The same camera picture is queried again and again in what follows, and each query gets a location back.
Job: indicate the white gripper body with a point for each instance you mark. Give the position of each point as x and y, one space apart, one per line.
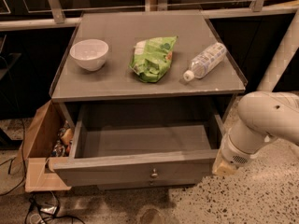
235 153

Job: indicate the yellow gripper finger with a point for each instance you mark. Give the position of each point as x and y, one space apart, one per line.
222 167

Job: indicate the grey top drawer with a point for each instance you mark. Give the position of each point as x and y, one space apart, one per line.
113 145

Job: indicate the grey drawer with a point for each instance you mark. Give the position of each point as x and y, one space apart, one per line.
113 145
148 184

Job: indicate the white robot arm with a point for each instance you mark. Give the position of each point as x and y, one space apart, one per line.
263 118

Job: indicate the grey drawer cabinet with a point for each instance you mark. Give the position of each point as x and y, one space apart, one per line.
117 84

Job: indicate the grey bottom drawer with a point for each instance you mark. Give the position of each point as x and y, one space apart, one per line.
148 184

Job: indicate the clear plastic water bottle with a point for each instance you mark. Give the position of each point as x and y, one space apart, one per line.
205 61

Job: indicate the green snack bag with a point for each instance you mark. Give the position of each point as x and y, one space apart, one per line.
152 58

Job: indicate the snack packets in box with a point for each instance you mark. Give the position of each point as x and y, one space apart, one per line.
64 141

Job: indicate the white ceramic bowl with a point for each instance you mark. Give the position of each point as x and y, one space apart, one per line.
90 54

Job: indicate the brown cardboard box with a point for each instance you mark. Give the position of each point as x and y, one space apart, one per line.
36 150

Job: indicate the metal railing frame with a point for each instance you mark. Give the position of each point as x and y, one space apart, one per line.
40 14

